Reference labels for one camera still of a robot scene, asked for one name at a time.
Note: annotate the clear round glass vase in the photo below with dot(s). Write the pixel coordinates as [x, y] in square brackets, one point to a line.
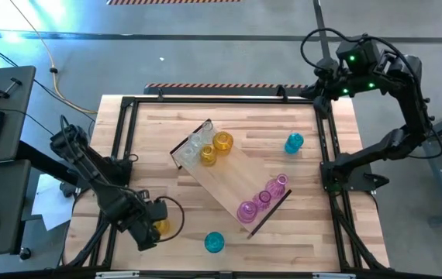
[195, 140]
[207, 128]

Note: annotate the black desk support beam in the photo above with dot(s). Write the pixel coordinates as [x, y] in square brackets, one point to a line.
[42, 160]

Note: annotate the black metal table frame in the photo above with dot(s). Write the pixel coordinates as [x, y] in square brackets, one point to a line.
[225, 101]

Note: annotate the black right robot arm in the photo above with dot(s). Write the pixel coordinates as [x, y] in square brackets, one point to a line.
[395, 112]

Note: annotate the yellow dimpled glass vase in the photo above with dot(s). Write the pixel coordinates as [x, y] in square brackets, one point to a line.
[223, 141]

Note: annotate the yellow squat glass vase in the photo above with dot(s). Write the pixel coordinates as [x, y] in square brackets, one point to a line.
[163, 226]

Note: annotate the dark grey desk top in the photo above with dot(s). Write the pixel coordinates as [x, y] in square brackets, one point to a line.
[11, 186]

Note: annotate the pink squat glass vase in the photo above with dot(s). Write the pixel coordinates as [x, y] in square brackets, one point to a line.
[247, 212]

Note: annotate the black hazard-striped floor mat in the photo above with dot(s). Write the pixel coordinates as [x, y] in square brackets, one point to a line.
[225, 91]

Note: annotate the pink slender glass vase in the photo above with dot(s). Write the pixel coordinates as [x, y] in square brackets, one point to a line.
[263, 199]

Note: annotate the yellow ribbed glass vase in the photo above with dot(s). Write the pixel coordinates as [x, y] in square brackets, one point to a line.
[208, 155]

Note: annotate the wooden shelf with black legs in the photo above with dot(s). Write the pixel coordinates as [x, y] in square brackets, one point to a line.
[236, 174]

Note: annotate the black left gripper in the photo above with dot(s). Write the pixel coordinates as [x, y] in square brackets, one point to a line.
[149, 221]

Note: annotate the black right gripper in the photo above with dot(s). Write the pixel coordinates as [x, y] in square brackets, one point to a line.
[327, 79]

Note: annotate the pink ribbed teardrop vase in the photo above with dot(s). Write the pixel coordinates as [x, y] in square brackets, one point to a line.
[277, 186]

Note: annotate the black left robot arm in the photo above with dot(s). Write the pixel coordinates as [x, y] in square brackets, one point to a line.
[101, 182]

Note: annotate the black table clamp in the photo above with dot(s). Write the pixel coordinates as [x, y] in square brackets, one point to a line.
[282, 93]
[160, 94]

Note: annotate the black caster wheel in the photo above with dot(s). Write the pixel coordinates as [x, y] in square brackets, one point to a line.
[25, 253]

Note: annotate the blue diamond-pattern glass vase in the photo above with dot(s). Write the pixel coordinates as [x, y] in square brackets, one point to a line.
[294, 142]

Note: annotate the teal embossed round vase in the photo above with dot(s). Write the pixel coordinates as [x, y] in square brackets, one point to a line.
[214, 242]

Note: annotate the clear square glass vase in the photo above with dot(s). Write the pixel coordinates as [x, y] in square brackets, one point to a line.
[187, 156]

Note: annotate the silver metal bracket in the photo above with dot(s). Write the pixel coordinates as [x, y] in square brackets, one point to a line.
[333, 276]
[116, 275]

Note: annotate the grey caster wheel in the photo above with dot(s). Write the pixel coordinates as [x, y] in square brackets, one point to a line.
[68, 190]

